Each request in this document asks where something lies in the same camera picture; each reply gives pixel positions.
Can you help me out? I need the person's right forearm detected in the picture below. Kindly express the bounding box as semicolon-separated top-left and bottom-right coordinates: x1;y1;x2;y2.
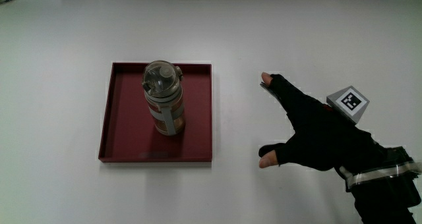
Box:
336;146;422;224

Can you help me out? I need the person's right hand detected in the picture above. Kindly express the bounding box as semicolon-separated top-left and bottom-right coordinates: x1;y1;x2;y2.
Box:
258;72;387;172

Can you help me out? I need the dark red square tray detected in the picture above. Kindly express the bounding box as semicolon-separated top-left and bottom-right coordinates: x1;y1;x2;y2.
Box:
98;62;213;163

